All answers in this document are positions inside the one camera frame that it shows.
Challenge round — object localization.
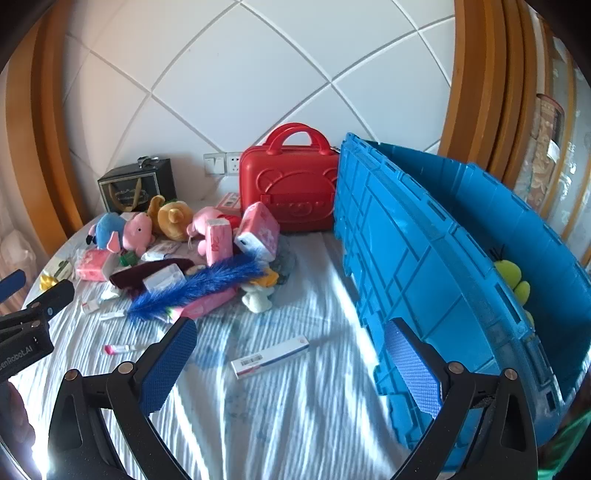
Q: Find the white blue wipe pack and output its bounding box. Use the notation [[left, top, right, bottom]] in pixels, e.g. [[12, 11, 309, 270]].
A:
[[141, 240, 183, 261]]

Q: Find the red bear suitcase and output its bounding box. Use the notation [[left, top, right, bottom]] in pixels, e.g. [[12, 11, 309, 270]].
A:
[[239, 122, 340, 233]]

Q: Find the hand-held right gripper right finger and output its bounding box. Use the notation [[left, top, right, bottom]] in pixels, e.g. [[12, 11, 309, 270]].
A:
[[384, 318, 541, 480]]

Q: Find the green plush toy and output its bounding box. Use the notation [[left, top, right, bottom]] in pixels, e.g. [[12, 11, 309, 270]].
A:
[[494, 258, 535, 326]]

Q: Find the red-dressed pink pig plush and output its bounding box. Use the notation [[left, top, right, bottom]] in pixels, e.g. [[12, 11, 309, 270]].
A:
[[186, 206, 243, 256]]

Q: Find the blue feather duster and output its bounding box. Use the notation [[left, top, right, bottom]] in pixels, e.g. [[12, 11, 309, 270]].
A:
[[127, 256, 269, 324]]

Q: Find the person's green clothing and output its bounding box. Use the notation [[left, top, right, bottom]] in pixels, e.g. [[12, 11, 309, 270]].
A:
[[540, 411, 591, 480]]

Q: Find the sheer white curtain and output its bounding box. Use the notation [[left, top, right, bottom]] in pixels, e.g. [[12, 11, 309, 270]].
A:
[[0, 222, 40, 296]]

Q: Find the dark gift bag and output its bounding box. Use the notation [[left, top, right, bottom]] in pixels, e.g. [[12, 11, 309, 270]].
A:
[[98, 157, 177, 214]]

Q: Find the pink floral tissue pack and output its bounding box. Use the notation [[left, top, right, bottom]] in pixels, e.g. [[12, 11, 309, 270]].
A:
[[234, 202, 281, 261]]

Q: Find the blue white floral bedsheet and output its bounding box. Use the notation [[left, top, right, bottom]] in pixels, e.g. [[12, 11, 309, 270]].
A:
[[9, 198, 416, 480]]

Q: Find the small white red-capped tube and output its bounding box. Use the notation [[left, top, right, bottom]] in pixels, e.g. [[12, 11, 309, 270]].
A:
[[81, 295, 116, 315]]

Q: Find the blue plastic crate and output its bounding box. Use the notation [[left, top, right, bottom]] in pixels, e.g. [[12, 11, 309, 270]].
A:
[[333, 133, 591, 472]]

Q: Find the maroon knit hat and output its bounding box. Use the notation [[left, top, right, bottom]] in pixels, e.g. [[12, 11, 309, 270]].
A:
[[109, 257, 195, 298]]

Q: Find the long white red-ended box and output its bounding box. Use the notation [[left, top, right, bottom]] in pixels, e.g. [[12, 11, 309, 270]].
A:
[[231, 335, 310, 380]]

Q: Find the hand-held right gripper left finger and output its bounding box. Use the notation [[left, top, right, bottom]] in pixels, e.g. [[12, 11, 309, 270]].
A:
[[46, 318, 198, 480]]

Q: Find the wooden wall frame post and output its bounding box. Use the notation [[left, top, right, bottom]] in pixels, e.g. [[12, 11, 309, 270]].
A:
[[436, 0, 555, 185], [28, 0, 100, 241]]

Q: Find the brown bear plush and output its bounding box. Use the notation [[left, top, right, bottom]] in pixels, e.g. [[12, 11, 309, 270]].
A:
[[147, 195, 195, 241]]

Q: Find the wooden glass partition screen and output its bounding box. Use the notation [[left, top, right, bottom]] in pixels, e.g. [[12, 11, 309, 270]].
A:
[[538, 28, 591, 268]]

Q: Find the rolled patterned carpet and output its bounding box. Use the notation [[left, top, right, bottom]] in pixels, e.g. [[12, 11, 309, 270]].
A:
[[529, 95, 566, 204]]

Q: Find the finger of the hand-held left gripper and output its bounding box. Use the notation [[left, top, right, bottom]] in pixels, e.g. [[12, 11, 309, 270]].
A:
[[25, 279, 75, 320], [0, 271, 27, 304]]

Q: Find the blue-bodied pink pig plush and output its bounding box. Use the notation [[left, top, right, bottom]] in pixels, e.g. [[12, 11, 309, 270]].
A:
[[87, 211, 155, 254]]

